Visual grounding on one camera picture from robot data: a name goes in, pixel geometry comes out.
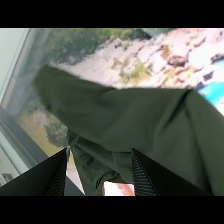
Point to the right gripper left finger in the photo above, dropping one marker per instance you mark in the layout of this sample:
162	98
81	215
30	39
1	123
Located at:
45	178

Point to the silver frame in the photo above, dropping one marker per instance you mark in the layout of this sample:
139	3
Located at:
10	146

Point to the dark green garment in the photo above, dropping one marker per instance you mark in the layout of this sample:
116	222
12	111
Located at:
133	123

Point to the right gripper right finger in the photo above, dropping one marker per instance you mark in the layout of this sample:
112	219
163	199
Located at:
156	180

